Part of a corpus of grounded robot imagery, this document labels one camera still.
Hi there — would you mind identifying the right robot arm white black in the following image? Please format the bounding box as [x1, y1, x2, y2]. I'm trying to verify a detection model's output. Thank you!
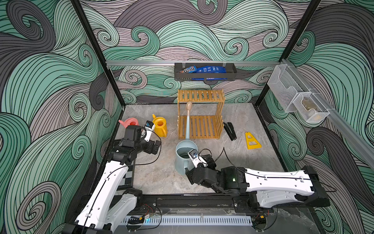
[185, 153, 330, 208]

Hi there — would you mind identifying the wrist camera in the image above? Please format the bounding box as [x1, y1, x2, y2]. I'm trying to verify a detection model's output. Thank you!
[188, 149, 204, 168]
[144, 121, 155, 142]

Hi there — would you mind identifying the white perforated cable duct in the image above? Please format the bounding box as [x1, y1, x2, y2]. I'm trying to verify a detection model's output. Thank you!
[143, 214, 253, 226]

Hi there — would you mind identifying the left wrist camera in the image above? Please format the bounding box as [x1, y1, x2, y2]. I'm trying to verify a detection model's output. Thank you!
[144, 121, 155, 142]

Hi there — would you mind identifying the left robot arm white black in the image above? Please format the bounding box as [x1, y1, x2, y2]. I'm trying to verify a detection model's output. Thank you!
[62, 121, 162, 234]

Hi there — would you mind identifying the dark metal wall basket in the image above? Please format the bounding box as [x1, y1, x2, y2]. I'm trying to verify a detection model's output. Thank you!
[174, 63, 237, 81]

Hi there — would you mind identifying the yellow watering can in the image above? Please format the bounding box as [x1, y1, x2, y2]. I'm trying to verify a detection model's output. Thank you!
[153, 114, 168, 137]

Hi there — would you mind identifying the wooden slatted shelf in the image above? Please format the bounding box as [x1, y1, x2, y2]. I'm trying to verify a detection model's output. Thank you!
[177, 90, 226, 139]

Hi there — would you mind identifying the black stapler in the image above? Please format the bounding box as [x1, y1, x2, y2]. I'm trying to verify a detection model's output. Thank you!
[224, 122, 237, 141]

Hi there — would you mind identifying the blue snack bag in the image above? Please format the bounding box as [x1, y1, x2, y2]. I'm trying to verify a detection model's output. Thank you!
[192, 66, 227, 81]

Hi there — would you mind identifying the clear plastic wall bin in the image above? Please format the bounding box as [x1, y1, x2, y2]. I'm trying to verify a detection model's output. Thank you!
[267, 64, 330, 124]

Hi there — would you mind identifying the yellow triangular plastic piece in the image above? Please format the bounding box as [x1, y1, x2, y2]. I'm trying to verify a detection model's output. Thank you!
[245, 132, 262, 150]

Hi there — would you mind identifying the pink watering can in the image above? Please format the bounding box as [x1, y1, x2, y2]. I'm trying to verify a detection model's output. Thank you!
[118, 118, 138, 128]

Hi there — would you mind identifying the aluminium wall rail back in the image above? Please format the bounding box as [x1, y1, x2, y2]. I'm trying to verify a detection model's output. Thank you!
[106, 59, 280, 67]

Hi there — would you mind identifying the black white chessboard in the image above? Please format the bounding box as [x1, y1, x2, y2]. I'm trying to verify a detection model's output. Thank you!
[117, 166, 134, 191]

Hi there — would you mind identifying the m&m candy packet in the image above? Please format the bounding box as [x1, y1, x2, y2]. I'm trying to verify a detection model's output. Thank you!
[179, 66, 197, 74]

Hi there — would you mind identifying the aluminium wall rail right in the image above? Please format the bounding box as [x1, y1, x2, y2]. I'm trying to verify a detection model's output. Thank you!
[281, 59, 374, 168]

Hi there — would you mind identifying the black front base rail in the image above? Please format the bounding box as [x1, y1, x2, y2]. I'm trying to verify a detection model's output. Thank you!
[130, 193, 306, 214]

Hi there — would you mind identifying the aluminium wall rail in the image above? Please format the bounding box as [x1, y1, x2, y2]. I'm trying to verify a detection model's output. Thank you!
[106, 59, 280, 67]
[281, 59, 374, 168]

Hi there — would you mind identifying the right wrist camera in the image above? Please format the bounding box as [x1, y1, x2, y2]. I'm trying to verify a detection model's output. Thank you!
[188, 149, 204, 168]

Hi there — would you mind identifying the light blue watering can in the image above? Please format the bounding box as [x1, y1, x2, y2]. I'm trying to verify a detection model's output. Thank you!
[174, 101, 198, 175]

